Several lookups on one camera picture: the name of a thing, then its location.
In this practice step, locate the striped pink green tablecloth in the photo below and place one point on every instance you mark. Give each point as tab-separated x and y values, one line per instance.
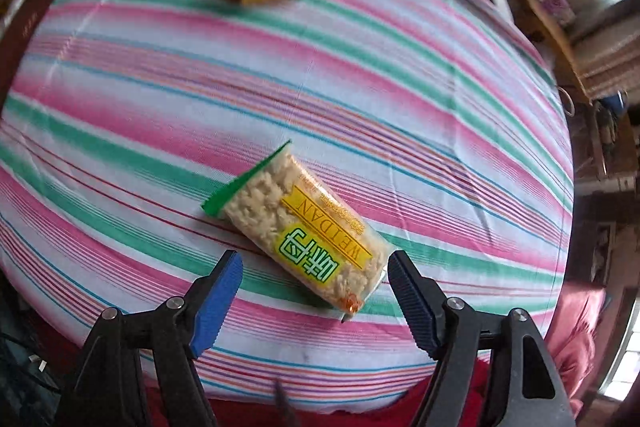
436	120

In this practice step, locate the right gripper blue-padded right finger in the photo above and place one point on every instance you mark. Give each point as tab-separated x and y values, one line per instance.
420	300

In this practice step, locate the wooden side shelf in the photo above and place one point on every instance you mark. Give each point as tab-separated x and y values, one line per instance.
542	29

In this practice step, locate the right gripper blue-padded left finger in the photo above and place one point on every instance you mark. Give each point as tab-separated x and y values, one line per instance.
210	299

